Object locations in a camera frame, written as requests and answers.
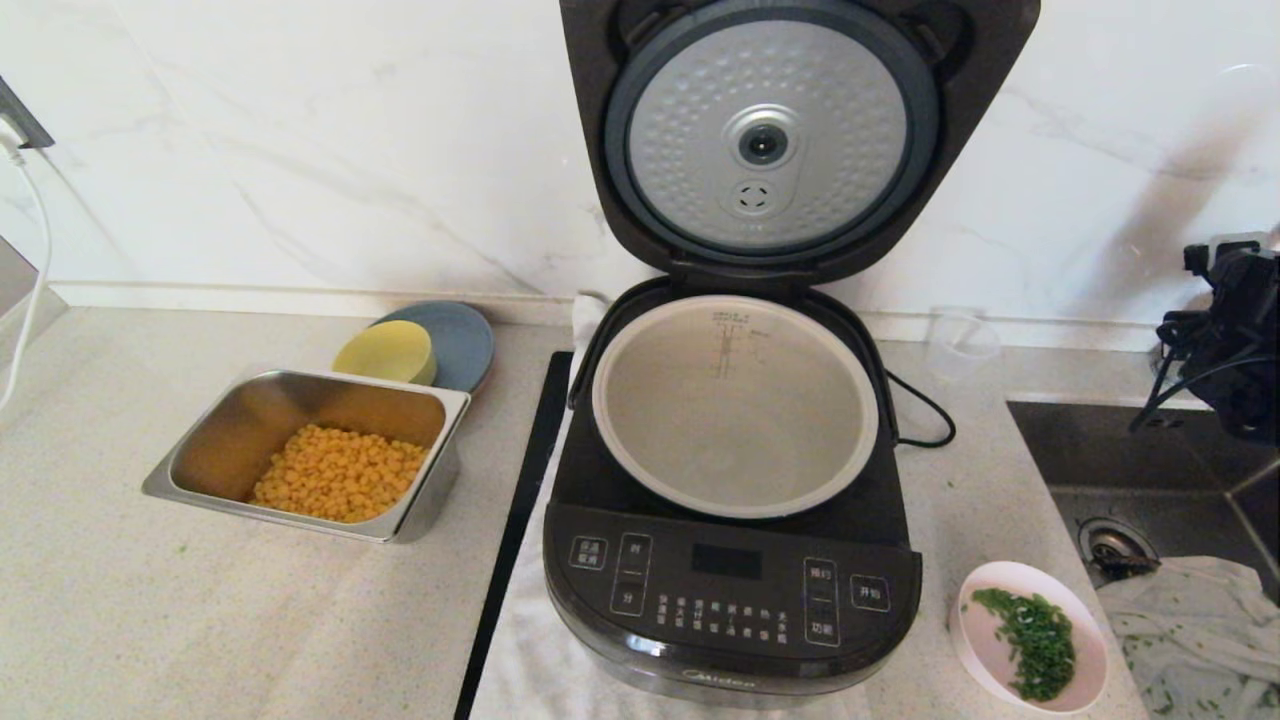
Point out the white cloth with green bits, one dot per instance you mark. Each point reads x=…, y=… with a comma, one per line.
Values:
x=1190, y=620

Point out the pink bowl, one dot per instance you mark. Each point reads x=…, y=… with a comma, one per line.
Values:
x=990, y=640

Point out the stainless steel tray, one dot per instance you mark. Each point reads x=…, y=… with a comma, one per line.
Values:
x=240, y=420

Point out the yellow bowl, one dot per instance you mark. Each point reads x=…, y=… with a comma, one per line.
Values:
x=385, y=352

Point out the metal sink drain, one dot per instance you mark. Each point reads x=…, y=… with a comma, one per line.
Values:
x=1110, y=545

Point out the clear plastic measuring cup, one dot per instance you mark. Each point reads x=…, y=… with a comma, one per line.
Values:
x=960, y=345

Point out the dark wall socket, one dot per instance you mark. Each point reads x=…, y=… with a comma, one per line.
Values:
x=25, y=120

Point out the blue grey plate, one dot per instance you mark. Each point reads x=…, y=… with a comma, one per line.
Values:
x=465, y=340

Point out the black rice cooker lid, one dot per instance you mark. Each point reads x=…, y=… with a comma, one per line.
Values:
x=770, y=200

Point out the chopped green scallions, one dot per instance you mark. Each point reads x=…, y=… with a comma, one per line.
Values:
x=1040, y=640

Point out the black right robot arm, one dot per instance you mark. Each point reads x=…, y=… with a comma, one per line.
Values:
x=1245, y=330

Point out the grey inner cooking pot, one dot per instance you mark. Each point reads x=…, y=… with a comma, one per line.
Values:
x=730, y=430

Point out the white towel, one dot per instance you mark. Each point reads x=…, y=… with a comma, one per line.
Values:
x=530, y=650

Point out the grey metal panel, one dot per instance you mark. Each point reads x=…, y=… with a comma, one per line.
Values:
x=15, y=290

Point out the yellow corn kernels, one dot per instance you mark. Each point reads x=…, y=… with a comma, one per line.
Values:
x=340, y=475

